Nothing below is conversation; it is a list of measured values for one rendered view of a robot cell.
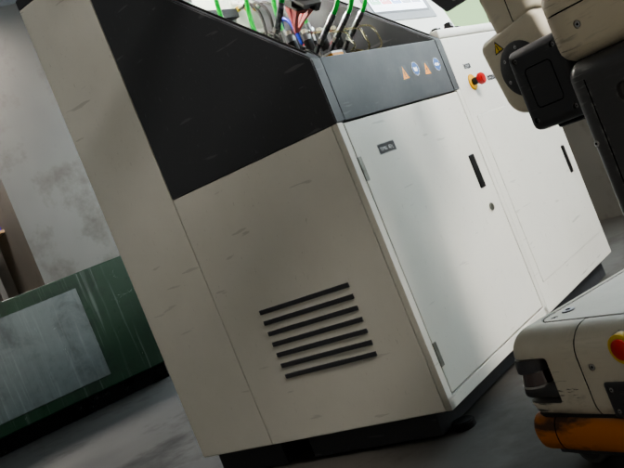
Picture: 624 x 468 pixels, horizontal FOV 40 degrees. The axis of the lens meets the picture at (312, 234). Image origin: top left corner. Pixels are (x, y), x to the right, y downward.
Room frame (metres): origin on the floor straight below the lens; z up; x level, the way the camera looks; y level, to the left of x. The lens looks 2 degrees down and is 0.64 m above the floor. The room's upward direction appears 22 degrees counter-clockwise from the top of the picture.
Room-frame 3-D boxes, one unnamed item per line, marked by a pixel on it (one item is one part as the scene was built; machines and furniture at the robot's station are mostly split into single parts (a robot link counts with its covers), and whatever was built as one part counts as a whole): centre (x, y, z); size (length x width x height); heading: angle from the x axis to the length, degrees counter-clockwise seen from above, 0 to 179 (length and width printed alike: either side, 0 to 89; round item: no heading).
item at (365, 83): (2.28, -0.34, 0.87); 0.62 x 0.04 x 0.16; 143
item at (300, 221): (2.44, -0.12, 0.39); 0.70 x 0.58 x 0.79; 143
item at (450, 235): (2.27, -0.35, 0.44); 0.65 x 0.02 x 0.68; 143
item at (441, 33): (2.90, -0.69, 0.96); 0.70 x 0.22 x 0.03; 143
